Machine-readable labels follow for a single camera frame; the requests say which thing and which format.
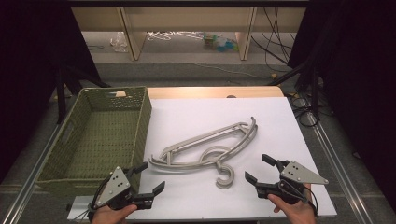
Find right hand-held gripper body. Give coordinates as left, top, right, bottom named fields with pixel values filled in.
left=255, top=160, right=330, bottom=205

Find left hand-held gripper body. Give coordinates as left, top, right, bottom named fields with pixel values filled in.
left=88, top=166, right=154, bottom=217

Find grey plastic clothes hanger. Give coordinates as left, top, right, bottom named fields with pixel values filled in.
left=150, top=119, right=257, bottom=190
left=148, top=116, right=259, bottom=175

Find green woven storage basket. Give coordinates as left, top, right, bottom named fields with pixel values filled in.
left=35, top=86, right=153, bottom=197

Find person's left hand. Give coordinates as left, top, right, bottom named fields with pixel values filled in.
left=91, top=203, right=138, bottom=224

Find person's right hand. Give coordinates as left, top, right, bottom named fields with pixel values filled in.
left=267, top=183, right=318, bottom=224

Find white paper sheet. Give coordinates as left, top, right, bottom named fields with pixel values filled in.
left=66, top=96, right=338, bottom=221

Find black metal stand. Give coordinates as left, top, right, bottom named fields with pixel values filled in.
left=266, top=57, right=322, bottom=119
left=55, top=65, right=110, bottom=125

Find pile of colourful toys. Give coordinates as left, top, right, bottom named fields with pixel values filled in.
left=203, top=32, right=240, bottom=53

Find clear plastic bag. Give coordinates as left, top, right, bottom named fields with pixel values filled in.
left=109, top=31, right=129, bottom=53

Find black curtain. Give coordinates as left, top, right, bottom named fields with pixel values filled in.
left=288, top=0, right=396, bottom=206
left=0, top=0, right=102, bottom=185

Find beige wooden desk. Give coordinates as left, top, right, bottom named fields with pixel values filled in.
left=71, top=6, right=307, bottom=62

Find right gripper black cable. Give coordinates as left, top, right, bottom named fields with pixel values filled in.
left=306, top=190, right=319, bottom=217

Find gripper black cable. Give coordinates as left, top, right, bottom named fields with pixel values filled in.
left=306, top=190, right=319, bottom=217
left=70, top=207, right=94, bottom=222

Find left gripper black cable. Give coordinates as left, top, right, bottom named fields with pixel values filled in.
left=70, top=207, right=94, bottom=222

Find aluminium rail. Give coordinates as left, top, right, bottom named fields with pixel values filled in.
left=0, top=123, right=64, bottom=224
left=306, top=111, right=376, bottom=224

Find coiled black cable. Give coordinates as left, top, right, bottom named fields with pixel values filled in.
left=289, top=92, right=322, bottom=129

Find thin white floor cable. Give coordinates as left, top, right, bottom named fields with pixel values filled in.
left=195, top=63, right=273, bottom=79

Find black hanging cables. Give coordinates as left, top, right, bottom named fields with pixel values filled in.
left=250, top=7, right=297, bottom=73

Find white wire hangers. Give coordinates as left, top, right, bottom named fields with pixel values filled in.
left=147, top=30, right=205, bottom=42

